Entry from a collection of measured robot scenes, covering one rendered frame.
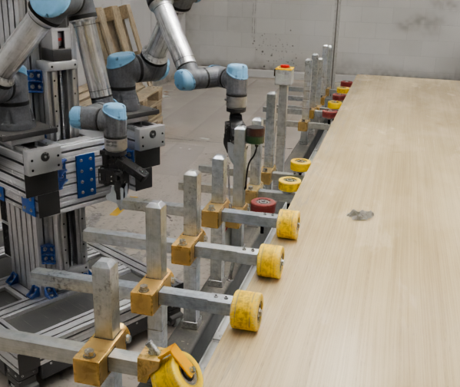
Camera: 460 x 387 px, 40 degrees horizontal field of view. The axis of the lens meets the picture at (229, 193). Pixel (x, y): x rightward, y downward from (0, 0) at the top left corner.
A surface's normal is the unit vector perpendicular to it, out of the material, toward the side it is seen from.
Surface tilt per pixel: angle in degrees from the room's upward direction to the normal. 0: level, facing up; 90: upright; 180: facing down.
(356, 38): 90
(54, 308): 0
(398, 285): 0
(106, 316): 90
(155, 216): 90
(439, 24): 90
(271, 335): 0
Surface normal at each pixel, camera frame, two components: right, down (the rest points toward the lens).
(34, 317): 0.03, -0.94
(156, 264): -0.25, 0.32
